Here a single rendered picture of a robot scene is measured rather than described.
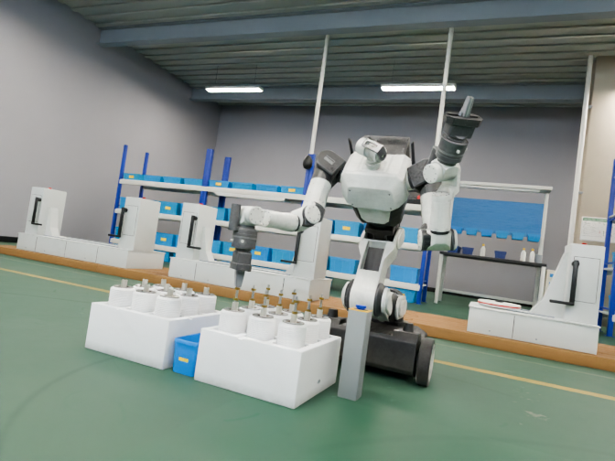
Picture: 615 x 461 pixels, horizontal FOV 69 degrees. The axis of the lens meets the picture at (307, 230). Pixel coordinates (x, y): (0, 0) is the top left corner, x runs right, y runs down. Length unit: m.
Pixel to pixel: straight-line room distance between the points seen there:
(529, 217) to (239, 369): 6.38
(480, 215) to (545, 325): 4.17
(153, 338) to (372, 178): 1.02
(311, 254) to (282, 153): 7.59
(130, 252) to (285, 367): 3.51
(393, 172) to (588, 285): 2.14
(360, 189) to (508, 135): 8.56
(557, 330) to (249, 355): 2.46
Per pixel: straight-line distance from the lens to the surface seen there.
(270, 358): 1.52
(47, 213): 5.94
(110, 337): 1.93
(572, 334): 3.57
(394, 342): 1.99
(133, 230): 4.88
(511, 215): 7.52
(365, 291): 1.89
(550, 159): 10.19
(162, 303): 1.79
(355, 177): 1.82
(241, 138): 11.91
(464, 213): 7.53
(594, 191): 7.87
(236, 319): 1.62
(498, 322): 3.52
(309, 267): 3.83
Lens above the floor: 0.50
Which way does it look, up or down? 3 degrees up
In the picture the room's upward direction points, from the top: 8 degrees clockwise
